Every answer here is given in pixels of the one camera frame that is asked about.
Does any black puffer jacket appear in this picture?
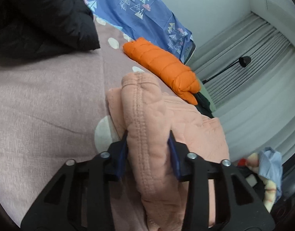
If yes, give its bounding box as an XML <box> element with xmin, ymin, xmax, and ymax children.
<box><xmin>0</xmin><ymin>0</ymin><xmax>100</xmax><ymax>59</ymax></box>

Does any grey curtain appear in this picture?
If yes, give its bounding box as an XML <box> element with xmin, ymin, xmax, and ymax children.
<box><xmin>187</xmin><ymin>13</ymin><xmax>295</xmax><ymax>160</ymax></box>

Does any pink quilted jacket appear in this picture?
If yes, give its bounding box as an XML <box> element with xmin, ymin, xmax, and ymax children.
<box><xmin>107</xmin><ymin>73</ymin><xmax>229</xmax><ymax>230</ymax></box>

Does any pink polka dot bedspread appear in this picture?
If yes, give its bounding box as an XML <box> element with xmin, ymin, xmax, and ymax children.
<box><xmin>0</xmin><ymin>14</ymin><xmax>182</xmax><ymax>231</ymax></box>

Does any blue tree print sheet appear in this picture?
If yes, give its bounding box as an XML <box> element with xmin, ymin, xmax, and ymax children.
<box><xmin>84</xmin><ymin>0</ymin><xmax>196</xmax><ymax>63</ymax></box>

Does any black floor lamp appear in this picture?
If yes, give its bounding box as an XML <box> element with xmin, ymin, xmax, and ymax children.
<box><xmin>202</xmin><ymin>56</ymin><xmax>252</xmax><ymax>84</ymax></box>

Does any blue cloth doll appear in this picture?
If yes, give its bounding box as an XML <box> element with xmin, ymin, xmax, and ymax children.
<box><xmin>238</xmin><ymin>147</ymin><xmax>283</xmax><ymax>213</ymax></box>

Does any orange puffer jacket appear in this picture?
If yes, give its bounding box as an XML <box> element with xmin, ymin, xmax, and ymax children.
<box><xmin>123</xmin><ymin>38</ymin><xmax>201</xmax><ymax>105</ymax></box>

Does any dark green garment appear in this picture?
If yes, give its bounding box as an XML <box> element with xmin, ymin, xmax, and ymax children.
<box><xmin>194</xmin><ymin>92</ymin><xmax>214</xmax><ymax>118</ymax></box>

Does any green pillow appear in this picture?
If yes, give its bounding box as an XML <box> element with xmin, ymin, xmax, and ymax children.
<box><xmin>198</xmin><ymin>79</ymin><xmax>216</xmax><ymax>112</ymax></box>

